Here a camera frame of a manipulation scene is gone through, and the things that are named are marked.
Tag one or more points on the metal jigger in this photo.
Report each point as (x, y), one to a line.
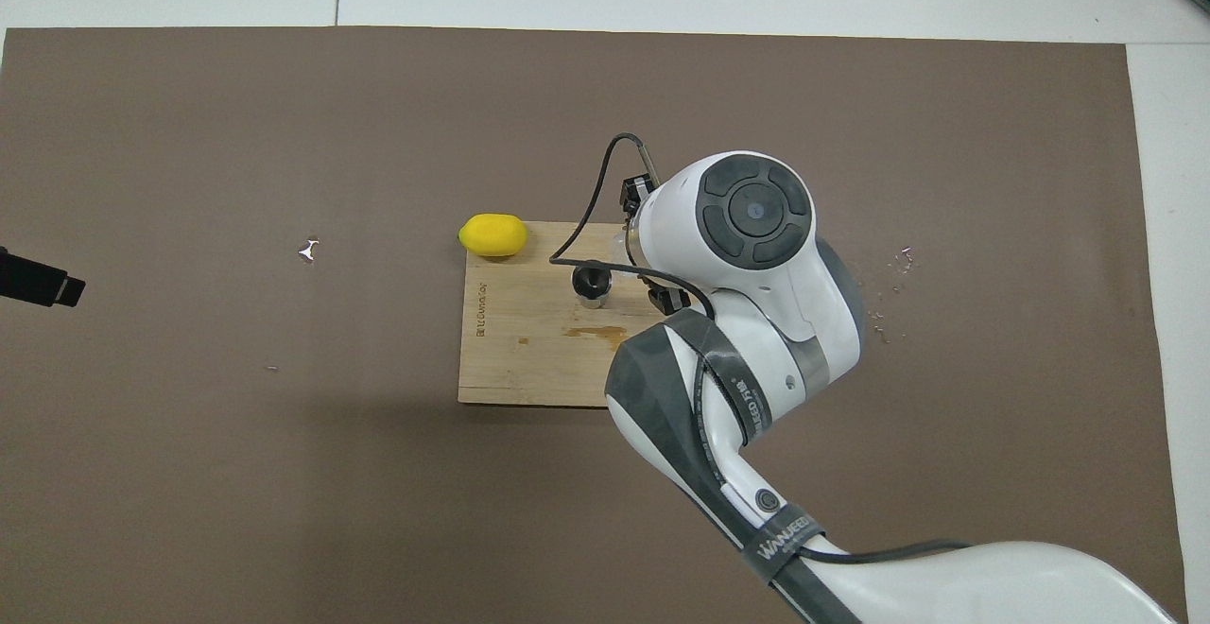
(592, 286)

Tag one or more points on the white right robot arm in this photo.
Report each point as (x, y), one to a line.
(756, 340)

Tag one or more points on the yellow lemon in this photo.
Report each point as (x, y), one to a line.
(492, 235)

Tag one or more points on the wooden cutting board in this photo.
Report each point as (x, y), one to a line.
(529, 359)

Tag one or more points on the small clear spilled bits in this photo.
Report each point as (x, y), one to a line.
(906, 257)
(879, 329)

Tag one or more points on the brown table mat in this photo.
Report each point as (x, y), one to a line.
(189, 132)

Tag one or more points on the small silver foil scrap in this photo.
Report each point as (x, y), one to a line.
(308, 250)

